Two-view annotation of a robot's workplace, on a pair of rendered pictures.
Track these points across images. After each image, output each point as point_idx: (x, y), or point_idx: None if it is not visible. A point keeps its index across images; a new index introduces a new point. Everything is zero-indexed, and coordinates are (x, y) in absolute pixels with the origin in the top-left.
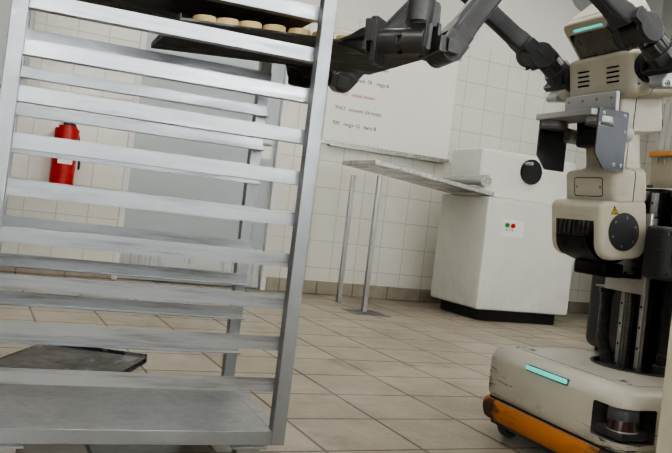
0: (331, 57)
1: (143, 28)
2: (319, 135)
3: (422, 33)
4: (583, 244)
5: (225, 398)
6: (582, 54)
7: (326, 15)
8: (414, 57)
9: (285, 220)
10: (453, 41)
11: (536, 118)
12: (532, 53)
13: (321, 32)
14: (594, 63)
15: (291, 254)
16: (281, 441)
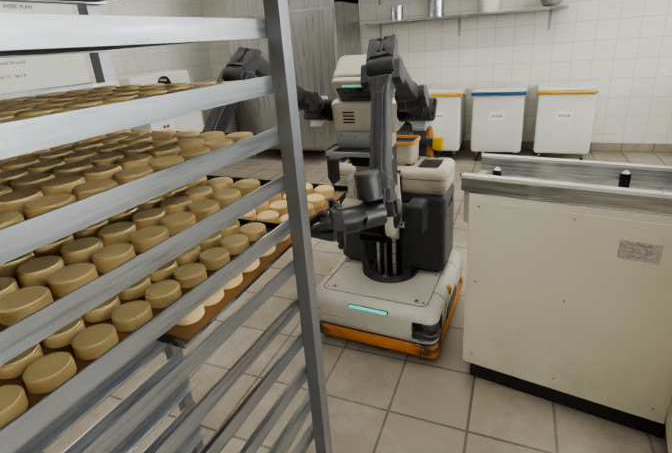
0: None
1: (156, 405)
2: (319, 334)
3: (385, 211)
4: (377, 232)
5: None
6: (344, 99)
7: (304, 230)
8: None
9: (306, 411)
10: (398, 202)
11: (326, 155)
12: (309, 103)
13: (305, 249)
14: (358, 107)
15: (318, 430)
16: None
